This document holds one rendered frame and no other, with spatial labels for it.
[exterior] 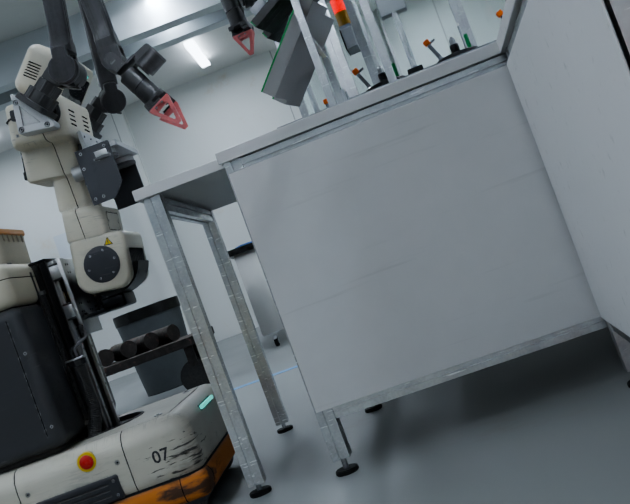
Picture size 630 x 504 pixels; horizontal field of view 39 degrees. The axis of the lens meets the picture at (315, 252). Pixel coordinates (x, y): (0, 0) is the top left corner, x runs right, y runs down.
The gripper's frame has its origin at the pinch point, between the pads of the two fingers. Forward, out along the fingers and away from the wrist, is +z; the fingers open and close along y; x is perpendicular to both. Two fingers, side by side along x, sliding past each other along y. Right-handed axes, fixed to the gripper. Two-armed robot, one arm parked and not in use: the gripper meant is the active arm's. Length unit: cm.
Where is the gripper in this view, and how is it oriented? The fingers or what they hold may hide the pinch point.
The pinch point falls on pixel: (250, 52)
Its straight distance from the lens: 294.4
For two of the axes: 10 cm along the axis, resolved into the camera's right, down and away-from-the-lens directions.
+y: 1.6, -0.5, 9.9
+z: 3.8, 9.3, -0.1
